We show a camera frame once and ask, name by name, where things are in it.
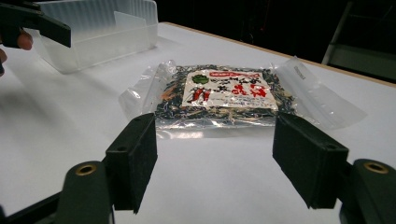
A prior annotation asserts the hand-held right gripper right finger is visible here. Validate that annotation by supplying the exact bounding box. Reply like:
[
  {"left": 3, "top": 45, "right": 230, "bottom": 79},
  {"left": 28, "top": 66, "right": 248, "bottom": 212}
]
[{"left": 272, "top": 111, "right": 349, "bottom": 210}]

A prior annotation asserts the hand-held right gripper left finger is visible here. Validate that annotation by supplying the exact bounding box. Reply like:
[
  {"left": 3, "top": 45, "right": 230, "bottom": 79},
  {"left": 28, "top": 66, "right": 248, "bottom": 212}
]
[{"left": 103, "top": 112, "right": 159, "bottom": 215}]

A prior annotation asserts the translucent plastic container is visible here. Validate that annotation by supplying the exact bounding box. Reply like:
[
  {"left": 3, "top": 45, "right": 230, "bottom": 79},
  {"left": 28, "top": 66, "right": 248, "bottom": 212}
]
[{"left": 29, "top": 0, "right": 159, "bottom": 75}]

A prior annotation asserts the clear packet of dried food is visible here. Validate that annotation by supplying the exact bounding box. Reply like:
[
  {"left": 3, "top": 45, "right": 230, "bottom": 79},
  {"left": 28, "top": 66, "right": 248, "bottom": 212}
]
[{"left": 118, "top": 55, "right": 368, "bottom": 140}]

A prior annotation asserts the metal stand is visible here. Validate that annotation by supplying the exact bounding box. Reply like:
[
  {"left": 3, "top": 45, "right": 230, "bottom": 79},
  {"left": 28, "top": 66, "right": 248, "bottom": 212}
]
[{"left": 321, "top": 0, "right": 396, "bottom": 83}]

